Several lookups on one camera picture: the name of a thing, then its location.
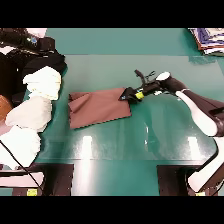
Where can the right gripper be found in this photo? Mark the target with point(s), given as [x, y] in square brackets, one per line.
[148, 89]

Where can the brown T-shirt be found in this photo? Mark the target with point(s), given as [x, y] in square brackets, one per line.
[100, 106]

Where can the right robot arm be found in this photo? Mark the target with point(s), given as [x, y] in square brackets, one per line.
[200, 113]

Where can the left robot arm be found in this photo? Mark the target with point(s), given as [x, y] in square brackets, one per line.
[20, 180]

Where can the heap of clothes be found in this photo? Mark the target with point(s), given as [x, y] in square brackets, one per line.
[210, 40]

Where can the cream garment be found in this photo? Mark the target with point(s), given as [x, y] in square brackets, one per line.
[43, 81]

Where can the white garment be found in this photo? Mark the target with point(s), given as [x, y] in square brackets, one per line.
[18, 146]

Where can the orange-brown garment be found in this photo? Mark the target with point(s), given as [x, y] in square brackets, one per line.
[4, 107]

